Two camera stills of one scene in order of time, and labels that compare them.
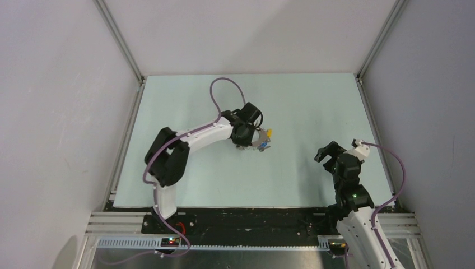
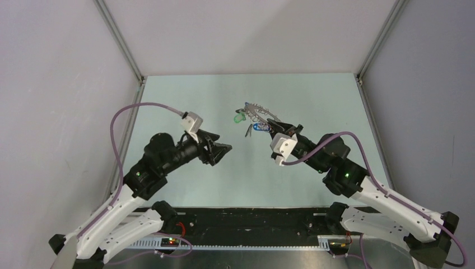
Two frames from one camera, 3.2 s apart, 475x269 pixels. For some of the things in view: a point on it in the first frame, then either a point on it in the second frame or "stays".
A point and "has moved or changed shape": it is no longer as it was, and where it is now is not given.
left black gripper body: x=245 y=138 to x=205 y=155
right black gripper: x=331 y=149 to x=286 y=128
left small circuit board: x=170 y=242 stays
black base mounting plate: x=245 y=223 stays
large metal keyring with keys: x=264 y=139 has moved or changed shape
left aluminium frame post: x=141 y=79 stays
